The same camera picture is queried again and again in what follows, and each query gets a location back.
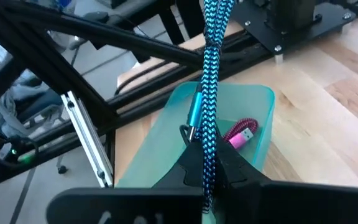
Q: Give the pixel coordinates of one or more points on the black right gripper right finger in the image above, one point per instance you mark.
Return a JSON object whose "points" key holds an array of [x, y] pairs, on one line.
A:
{"points": [[291, 205]]}

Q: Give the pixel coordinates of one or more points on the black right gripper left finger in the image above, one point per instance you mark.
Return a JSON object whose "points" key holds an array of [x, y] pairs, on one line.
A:
{"points": [[135, 205]]}

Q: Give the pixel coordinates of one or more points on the green translucent plastic tray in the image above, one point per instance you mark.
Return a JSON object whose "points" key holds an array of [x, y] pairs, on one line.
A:
{"points": [[166, 140]]}

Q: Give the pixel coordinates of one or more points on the silver aluminium bar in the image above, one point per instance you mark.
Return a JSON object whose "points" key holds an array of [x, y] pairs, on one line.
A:
{"points": [[85, 137]]}

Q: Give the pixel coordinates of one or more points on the grey office chair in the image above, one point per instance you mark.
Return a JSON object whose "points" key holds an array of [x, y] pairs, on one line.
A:
{"points": [[36, 102]]}

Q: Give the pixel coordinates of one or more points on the black aluminium table frame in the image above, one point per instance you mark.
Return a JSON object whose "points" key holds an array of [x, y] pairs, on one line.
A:
{"points": [[104, 32]]}

